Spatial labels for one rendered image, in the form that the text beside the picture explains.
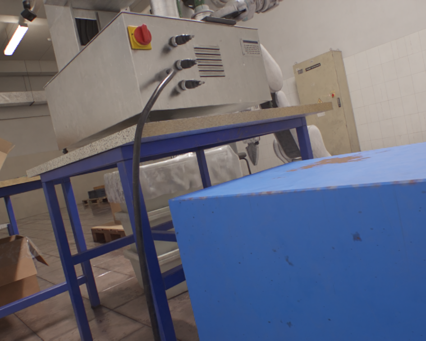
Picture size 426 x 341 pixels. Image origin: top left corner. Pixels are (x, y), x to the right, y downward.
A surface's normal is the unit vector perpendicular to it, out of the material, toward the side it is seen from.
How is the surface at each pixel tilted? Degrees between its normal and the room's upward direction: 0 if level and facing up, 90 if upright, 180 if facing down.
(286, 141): 116
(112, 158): 90
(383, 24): 90
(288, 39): 90
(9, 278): 65
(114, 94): 90
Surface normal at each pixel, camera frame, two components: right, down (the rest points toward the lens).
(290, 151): -0.48, 0.69
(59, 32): -0.73, 0.20
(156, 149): 0.66, -0.10
